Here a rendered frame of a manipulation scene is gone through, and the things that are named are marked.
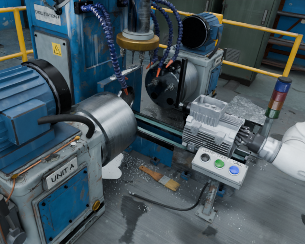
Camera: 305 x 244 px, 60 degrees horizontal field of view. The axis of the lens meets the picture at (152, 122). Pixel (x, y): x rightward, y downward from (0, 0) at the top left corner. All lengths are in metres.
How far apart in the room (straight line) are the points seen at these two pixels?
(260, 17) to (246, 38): 0.33
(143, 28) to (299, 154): 0.75
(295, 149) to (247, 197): 0.29
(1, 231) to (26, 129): 0.25
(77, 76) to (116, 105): 0.30
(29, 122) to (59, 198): 0.24
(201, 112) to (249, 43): 3.28
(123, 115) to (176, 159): 0.35
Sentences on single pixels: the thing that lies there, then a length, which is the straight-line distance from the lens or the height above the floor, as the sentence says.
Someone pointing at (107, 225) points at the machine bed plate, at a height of 0.80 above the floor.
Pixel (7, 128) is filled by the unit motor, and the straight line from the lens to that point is 0.65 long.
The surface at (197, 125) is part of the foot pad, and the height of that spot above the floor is 1.08.
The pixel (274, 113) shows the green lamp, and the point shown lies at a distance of 1.33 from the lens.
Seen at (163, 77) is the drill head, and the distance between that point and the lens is 1.39.
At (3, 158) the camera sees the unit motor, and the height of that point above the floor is 1.20.
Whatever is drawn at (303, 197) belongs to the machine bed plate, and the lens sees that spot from 1.34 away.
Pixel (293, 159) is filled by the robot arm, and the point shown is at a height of 1.06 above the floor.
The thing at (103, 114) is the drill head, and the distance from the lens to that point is 0.92.
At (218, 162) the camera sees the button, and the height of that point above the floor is 1.07.
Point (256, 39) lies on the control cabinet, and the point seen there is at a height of 0.73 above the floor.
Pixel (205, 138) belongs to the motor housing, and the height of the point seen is 1.03.
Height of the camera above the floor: 1.62
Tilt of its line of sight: 32 degrees down
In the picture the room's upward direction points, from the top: 6 degrees clockwise
